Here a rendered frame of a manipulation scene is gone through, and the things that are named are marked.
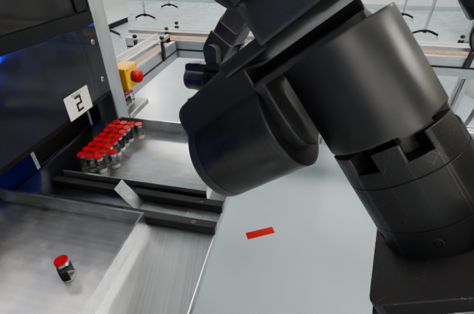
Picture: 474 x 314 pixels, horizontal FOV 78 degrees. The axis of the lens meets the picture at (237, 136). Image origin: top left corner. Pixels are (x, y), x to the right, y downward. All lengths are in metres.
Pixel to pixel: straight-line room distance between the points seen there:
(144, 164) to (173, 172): 0.09
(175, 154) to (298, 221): 1.16
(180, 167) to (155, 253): 0.24
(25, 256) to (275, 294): 1.12
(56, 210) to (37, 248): 0.09
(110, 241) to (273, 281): 1.07
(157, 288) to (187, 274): 0.05
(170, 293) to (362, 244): 1.40
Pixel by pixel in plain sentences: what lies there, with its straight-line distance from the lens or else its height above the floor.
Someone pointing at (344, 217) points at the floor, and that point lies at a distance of 1.91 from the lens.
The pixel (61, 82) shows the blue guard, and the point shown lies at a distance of 0.79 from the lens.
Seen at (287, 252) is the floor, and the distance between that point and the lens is 1.68.
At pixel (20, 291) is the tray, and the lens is 0.64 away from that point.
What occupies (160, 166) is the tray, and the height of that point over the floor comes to 0.88.
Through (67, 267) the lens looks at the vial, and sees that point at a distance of 0.58.
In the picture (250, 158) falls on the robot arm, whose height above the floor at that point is 1.25.
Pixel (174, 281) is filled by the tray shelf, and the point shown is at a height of 0.88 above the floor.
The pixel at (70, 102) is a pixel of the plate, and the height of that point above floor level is 1.03.
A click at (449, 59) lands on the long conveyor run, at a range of 1.66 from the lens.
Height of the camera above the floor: 1.35
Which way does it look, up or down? 33 degrees down
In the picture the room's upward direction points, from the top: straight up
